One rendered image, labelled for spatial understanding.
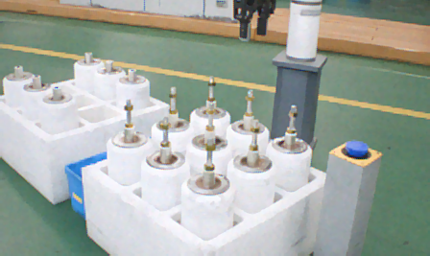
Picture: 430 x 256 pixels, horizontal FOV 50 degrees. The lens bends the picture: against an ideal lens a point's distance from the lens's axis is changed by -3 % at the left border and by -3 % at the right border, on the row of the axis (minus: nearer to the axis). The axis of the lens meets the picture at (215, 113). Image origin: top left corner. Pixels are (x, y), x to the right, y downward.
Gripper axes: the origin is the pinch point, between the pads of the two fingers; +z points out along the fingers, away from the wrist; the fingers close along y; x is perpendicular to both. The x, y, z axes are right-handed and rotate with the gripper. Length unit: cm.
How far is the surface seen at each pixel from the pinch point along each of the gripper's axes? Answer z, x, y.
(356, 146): 14.0, 28.0, 9.7
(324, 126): 47, -8, -70
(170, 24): 43, -154, -155
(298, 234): 38.3, 18.6, 7.2
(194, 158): 23.8, -2.3, 16.3
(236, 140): 23.3, 0.2, 4.5
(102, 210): 36.1, -16.8, 28.8
